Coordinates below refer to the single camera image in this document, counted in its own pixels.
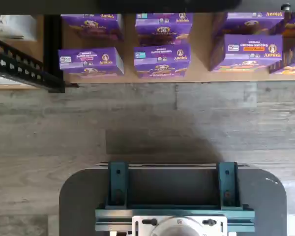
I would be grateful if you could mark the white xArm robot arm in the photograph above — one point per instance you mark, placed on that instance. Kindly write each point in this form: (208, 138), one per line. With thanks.
(177, 229)

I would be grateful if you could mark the black metal shelf rack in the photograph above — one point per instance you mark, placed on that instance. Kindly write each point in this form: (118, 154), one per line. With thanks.
(54, 49)
(40, 29)

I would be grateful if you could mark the purple Annie's box orange label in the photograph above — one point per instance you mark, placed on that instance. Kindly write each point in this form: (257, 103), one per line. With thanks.
(248, 51)

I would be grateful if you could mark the teal aluminium extrusion frame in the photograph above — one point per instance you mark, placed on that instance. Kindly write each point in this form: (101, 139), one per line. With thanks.
(116, 186)

